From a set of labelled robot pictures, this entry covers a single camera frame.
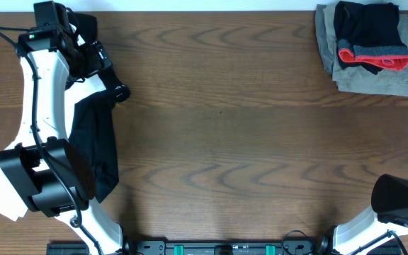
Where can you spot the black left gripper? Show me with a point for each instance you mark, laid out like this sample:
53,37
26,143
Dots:
95,64

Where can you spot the black leggings with red waistband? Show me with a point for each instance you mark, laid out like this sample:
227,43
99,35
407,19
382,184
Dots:
368,36

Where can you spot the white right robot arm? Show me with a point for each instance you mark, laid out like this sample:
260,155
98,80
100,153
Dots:
384,219

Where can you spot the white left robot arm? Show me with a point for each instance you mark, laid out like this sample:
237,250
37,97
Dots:
63,161

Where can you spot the black shirt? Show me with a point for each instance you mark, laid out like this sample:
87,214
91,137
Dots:
89,125

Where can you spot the olive khaki garment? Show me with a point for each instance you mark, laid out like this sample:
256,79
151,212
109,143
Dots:
357,79

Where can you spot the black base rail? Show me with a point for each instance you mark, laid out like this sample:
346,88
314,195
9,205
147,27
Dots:
293,245

